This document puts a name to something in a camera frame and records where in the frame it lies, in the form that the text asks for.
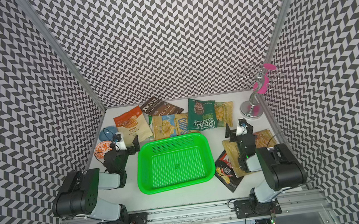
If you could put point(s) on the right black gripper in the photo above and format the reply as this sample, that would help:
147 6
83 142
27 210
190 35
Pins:
232 133

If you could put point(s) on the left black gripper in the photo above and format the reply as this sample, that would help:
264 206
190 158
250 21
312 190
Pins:
132 151

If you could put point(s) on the yellow green chips bag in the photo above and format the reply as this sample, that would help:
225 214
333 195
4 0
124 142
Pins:
224 113

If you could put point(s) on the golden chips bag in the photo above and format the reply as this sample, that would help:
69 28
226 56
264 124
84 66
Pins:
264 142

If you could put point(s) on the green Real chips bag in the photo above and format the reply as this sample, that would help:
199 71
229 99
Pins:
201 115

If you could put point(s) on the black Krax chips bag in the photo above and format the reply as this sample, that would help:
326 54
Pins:
225 172

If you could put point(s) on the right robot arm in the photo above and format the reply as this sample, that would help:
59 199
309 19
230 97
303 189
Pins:
281 169

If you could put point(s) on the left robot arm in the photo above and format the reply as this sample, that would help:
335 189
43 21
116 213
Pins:
78 195

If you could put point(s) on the orange white chips bag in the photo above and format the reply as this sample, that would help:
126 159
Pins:
132 124

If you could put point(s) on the yellow blue chips bag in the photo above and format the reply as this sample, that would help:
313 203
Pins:
170 126

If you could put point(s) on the green plastic basket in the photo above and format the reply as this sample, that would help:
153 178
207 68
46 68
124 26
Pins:
174 163

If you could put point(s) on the brown kettle chips bag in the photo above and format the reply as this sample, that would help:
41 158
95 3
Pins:
157 107

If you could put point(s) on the blue bowl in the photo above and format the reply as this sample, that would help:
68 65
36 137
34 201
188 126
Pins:
107 133

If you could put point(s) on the silver pink mug tree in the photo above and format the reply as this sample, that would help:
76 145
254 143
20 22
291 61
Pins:
252 108

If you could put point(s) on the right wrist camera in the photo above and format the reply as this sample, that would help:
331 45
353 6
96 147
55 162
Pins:
241 127

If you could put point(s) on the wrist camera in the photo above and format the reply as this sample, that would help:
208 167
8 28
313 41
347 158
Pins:
241 127
119 142

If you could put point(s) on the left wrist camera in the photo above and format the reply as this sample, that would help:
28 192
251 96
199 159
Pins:
119 142

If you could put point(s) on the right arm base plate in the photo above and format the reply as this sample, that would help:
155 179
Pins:
246 208

